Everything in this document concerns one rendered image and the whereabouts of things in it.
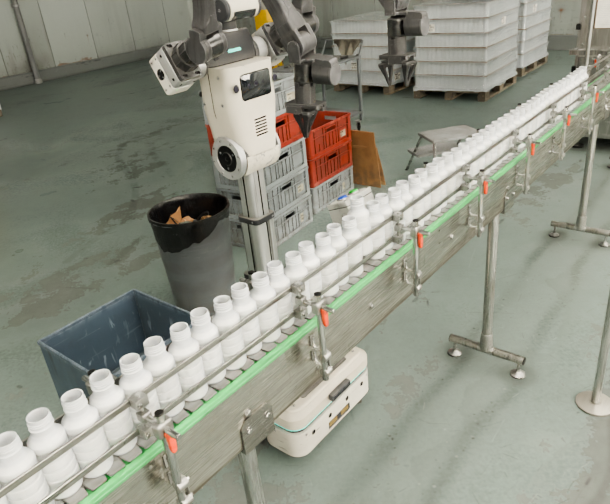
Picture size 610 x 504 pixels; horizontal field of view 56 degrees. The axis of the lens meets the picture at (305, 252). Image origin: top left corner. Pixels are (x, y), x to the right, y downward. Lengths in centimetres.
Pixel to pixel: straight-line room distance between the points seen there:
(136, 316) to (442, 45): 663
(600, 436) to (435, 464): 67
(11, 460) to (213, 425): 40
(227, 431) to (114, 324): 64
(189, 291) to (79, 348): 155
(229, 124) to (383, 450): 140
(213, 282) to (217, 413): 202
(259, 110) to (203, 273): 136
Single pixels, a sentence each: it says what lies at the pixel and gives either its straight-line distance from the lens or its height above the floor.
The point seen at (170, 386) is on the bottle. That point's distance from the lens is 115.
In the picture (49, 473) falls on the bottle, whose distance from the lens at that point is 109.
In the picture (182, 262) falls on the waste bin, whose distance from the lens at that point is 313.
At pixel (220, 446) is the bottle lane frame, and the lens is 129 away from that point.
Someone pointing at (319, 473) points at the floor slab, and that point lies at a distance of 238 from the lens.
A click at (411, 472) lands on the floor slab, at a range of 238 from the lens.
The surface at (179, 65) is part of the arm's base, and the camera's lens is 185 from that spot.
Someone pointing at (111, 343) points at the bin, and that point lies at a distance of 181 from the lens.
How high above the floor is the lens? 177
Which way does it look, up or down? 27 degrees down
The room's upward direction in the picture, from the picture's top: 6 degrees counter-clockwise
